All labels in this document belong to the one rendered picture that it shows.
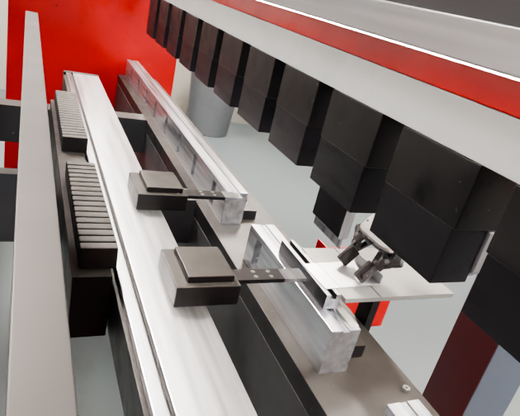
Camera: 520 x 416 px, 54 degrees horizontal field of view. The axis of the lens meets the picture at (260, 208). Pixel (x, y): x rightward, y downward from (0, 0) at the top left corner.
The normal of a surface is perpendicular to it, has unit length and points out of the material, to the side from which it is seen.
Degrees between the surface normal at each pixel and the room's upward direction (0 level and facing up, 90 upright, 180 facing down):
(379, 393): 0
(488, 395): 90
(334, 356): 90
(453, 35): 90
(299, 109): 90
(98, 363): 0
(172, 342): 0
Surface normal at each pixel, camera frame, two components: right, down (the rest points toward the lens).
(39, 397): 0.22, -0.89
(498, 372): 0.28, 0.44
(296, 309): -0.90, -0.04
